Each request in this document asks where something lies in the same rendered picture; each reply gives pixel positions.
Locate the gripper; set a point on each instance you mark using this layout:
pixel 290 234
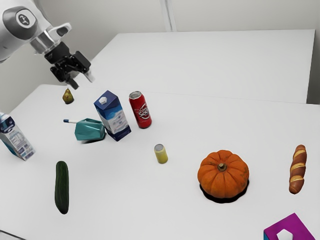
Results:
pixel 66 62

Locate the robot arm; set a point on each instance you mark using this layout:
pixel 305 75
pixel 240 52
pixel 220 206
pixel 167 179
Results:
pixel 17 30

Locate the teal faceted mug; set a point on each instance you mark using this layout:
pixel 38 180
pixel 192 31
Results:
pixel 88 130

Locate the green brown pear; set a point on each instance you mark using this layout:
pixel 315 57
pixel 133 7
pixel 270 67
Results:
pixel 67 96

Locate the white blue pen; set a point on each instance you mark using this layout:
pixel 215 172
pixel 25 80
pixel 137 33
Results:
pixel 70 121

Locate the blue white milk carton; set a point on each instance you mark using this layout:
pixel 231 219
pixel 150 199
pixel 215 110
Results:
pixel 112 116

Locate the red soda can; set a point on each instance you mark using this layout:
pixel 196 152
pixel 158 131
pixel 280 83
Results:
pixel 140 110

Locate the small yellow can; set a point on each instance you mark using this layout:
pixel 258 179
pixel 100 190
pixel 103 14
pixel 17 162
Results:
pixel 161 154

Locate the dark green cucumber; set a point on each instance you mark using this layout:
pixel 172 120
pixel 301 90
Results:
pixel 62 187

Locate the orange pumpkin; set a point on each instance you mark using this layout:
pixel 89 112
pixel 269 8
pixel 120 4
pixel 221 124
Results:
pixel 223 174

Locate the brown baguette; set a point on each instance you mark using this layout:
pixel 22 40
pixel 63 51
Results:
pixel 298 168

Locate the purple tissue box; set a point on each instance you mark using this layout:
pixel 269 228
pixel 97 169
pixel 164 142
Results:
pixel 287 228

